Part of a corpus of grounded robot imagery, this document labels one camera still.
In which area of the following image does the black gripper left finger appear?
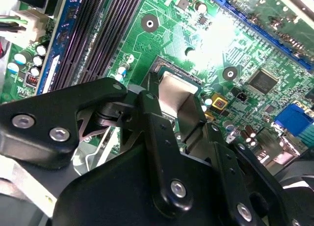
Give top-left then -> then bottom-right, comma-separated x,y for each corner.
0,73 -> 195,214

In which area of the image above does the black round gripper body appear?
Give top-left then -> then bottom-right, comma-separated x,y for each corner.
52,144 -> 236,226

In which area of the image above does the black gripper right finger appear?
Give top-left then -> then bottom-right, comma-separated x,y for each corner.
176,93 -> 310,226

